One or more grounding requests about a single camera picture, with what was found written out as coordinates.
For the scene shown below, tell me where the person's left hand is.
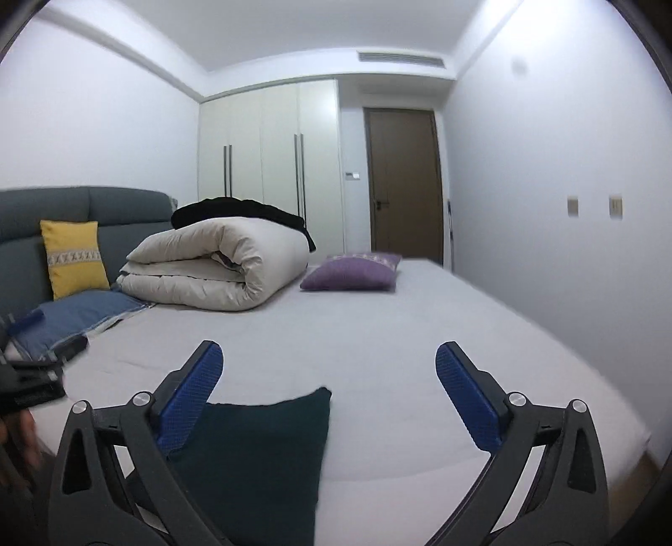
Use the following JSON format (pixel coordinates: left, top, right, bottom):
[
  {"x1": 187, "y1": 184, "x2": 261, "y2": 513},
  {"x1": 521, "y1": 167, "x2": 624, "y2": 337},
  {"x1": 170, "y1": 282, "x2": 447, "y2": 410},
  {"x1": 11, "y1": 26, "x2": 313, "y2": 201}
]
[{"x1": 0, "y1": 408, "x2": 45, "y2": 489}]

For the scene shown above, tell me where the cream wardrobe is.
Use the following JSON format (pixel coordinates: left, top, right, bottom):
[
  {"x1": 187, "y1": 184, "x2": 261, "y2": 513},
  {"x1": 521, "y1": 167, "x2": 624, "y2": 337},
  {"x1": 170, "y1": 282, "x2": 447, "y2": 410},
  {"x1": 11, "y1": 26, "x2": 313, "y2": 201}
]
[{"x1": 198, "y1": 79, "x2": 344, "y2": 255}]

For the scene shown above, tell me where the rolled cream duvet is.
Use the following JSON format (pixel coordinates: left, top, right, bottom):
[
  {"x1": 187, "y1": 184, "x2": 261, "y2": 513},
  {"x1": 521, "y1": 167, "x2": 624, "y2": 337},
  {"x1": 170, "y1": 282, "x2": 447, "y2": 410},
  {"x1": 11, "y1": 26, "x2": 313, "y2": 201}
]
[{"x1": 116, "y1": 216, "x2": 310, "y2": 312}]

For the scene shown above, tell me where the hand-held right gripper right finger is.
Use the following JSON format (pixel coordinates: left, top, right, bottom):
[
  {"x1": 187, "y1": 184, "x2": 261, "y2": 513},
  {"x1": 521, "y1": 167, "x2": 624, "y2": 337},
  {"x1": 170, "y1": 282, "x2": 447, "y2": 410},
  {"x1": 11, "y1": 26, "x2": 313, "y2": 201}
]
[{"x1": 425, "y1": 341, "x2": 610, "y2": 546}]

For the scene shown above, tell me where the black cloth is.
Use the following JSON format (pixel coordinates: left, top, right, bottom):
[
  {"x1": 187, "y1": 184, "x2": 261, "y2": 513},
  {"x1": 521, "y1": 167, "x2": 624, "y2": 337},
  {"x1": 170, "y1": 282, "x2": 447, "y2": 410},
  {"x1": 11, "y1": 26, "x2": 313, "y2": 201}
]
[{"x1": 171, "y1": 197, "x2": 317, "y2": 252}]

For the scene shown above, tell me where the blue pillow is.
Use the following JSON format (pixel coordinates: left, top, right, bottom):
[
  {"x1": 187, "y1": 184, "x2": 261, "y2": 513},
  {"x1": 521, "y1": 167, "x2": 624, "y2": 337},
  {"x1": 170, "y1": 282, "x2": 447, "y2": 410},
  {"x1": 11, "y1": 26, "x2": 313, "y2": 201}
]
[{"x1": 5, "y1": 290, "x2": 153, "y2": 363}]

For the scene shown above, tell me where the dark green knit sweater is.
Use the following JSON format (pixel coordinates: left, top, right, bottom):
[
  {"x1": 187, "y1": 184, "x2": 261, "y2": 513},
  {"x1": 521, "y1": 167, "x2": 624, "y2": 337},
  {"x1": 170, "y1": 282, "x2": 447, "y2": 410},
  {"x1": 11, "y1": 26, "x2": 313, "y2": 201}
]
[{"x1": 129, "y1": 387, "x2": 333, "y2": 546}]

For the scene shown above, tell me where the purple pillow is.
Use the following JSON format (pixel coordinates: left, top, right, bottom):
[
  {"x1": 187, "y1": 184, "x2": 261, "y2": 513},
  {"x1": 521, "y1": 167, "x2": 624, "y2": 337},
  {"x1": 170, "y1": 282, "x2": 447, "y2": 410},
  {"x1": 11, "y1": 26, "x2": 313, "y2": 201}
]
[{"x1": 300, "y1": 253, "x2": 402, "y2": 292}]

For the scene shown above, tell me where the brown wooden door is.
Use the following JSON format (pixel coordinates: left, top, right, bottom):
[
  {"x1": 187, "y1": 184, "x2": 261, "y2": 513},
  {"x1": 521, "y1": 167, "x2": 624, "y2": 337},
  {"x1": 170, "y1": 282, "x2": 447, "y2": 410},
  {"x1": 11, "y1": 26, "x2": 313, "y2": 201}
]
[{"x1": 363, "y1": 108, "x2": 444, "y2": 263}]

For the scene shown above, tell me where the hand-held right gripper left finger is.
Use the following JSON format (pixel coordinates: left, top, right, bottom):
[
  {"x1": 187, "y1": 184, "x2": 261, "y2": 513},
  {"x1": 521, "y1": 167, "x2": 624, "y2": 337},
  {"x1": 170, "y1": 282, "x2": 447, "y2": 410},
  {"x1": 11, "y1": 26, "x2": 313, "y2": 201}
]
[{"x1": 46, "y1": 340, "x2": 232, "y2": 546}]

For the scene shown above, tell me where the yellow pillow with patterned band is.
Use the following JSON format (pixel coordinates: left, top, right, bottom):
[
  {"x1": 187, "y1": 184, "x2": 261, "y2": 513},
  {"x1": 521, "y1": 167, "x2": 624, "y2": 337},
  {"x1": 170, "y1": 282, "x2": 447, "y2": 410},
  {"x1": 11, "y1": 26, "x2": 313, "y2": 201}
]
[{"x1": 40, "y1": 220, "x2": 111, "y2": 301}]

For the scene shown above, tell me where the bed with white sheet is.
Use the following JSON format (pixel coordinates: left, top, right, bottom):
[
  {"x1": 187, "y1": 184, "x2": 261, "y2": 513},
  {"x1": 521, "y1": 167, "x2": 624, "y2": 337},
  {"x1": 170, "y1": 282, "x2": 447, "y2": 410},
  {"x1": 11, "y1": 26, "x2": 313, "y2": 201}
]
[{"x1": 31, "y1": 257, "x2": 652, "y2": 546}]

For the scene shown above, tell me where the grey upholstered headboard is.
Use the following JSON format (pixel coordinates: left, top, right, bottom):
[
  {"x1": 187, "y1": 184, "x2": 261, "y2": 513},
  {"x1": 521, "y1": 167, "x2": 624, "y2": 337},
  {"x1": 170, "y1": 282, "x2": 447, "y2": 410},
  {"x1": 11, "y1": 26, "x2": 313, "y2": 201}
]
[{"x1": 0, "y1": 186, "x2": 176, "y2": 321}]

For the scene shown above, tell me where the ceiling air vent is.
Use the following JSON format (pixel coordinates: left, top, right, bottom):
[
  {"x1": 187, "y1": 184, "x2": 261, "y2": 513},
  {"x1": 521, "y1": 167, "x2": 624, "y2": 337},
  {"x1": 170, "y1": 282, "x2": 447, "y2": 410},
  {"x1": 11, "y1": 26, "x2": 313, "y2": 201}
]
[{"x1": 358, "y1": 51, "x2": 446, "y2": 68}]

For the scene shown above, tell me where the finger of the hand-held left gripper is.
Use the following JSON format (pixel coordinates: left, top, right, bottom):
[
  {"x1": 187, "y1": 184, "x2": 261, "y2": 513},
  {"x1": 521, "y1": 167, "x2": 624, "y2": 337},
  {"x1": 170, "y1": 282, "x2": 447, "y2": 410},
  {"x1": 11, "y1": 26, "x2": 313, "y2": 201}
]
[
  {"x1": 6, "y1": 311, "x2": 47, "y2": 333},
  {"x1": 48, "y1": 335, "x2": 89, "y2": 363}
]

